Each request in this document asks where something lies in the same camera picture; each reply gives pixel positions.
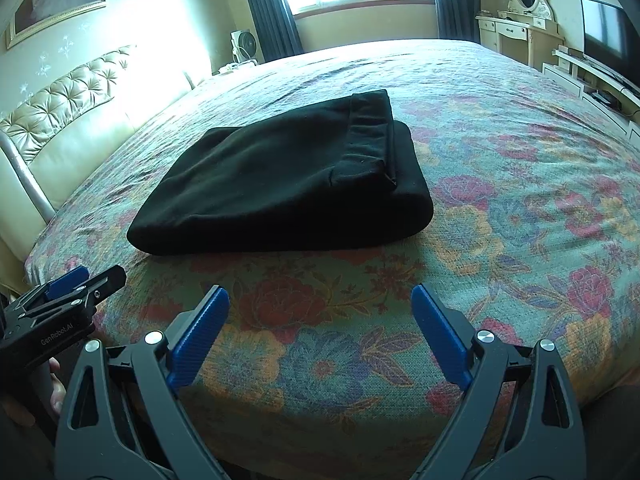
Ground black television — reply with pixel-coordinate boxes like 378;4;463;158
580;0;639;91

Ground white fan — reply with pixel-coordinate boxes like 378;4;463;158
230;30;257;64

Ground white tv console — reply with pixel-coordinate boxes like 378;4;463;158
542;49;639;148

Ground black pants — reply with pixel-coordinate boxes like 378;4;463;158
127;90;434;257

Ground left hand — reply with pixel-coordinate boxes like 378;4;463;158
1;358;66;427

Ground white vanity with oval mirror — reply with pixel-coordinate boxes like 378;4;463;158
476;0;564;70

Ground cream tufted headboard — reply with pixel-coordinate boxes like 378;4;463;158
1;46;207;295

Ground floral bedspread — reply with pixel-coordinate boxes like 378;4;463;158
26;40;639;479

